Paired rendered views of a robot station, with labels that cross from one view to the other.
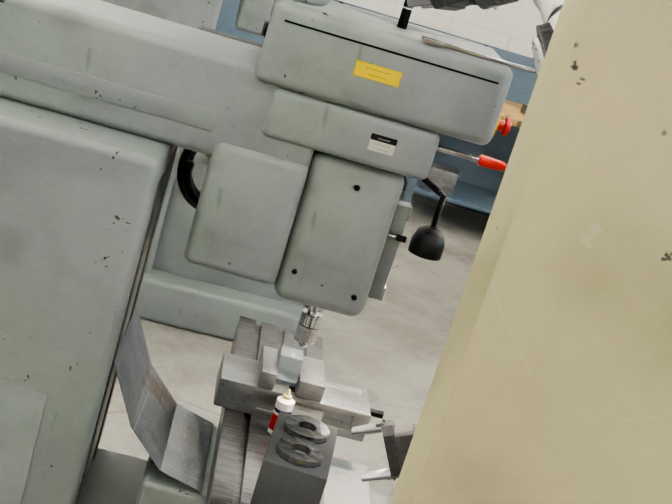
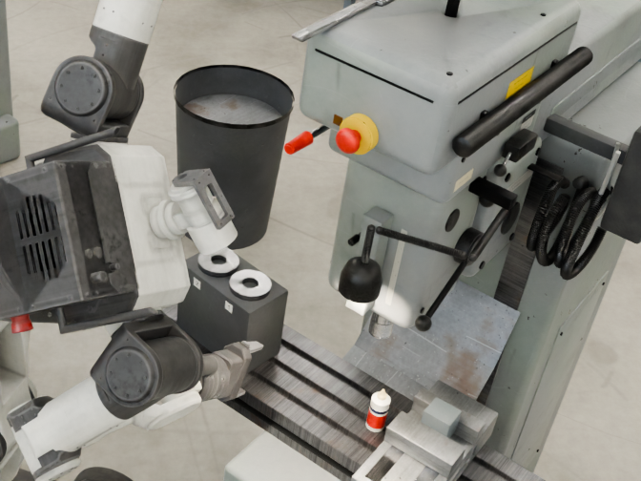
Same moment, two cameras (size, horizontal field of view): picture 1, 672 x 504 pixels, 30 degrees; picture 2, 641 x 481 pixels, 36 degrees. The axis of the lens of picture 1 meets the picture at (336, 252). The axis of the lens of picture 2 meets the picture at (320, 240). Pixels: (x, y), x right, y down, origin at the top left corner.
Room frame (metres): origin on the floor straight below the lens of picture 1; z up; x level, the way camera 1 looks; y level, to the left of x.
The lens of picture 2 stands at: (3.24, -1.27, 2.51)
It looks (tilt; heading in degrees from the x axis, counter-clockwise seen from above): 37 degrees down; 126
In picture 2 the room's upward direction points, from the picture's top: 9 degrees clockwise
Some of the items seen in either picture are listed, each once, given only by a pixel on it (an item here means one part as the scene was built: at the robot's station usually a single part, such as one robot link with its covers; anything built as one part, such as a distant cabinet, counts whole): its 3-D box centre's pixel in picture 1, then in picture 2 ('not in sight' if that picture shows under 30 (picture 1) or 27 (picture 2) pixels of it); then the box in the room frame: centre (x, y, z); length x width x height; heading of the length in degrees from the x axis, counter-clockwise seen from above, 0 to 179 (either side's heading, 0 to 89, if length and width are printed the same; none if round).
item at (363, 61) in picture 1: (382, 63); (445, 54); (2.48, 0.02, 1.81); 0.47 x 0.26 x 0.16; 96
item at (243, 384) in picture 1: (294, 388); (426, 448); (2.65, 0.00, 1.01); 0.35 x 0.15 x 0.11; 97
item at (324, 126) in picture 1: (349, 122); (439, 118); (2.47, 0.05, 1.68); 0.34 x 0.24 x 0.10; 96
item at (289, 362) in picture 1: (288, 364); (440, 421); (2.65, 0.03, 1.07); 0.06 x 0.05 x 0.06; 7
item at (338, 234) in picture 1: (337, 223); (405, 223); (2.48, 0.01, 1.47); 0.21 x 0.19 x 0.32; 6
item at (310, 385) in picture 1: (309, 378); (423, 444); (2.66, -0.03, 1.05); 0.15 x 0.06 x 0.04; 7
